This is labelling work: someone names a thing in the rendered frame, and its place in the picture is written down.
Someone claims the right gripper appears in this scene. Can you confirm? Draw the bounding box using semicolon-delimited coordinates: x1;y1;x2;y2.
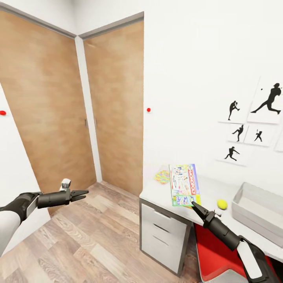
191;202;230;241

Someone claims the board game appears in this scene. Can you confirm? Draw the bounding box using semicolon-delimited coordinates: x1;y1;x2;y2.
169;164;201;208

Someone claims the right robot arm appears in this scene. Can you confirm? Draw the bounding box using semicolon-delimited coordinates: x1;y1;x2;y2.
191;202;281;283

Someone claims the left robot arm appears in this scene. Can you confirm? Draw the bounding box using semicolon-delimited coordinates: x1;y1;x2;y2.
0;178;89;258

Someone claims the jigsaw puzzle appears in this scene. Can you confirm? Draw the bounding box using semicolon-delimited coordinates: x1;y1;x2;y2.
154;170;170;185

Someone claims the tennis ball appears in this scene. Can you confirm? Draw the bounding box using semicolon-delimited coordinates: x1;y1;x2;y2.
217;199;228;209

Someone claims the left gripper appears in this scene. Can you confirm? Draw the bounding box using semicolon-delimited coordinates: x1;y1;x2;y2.
49;189;89;207

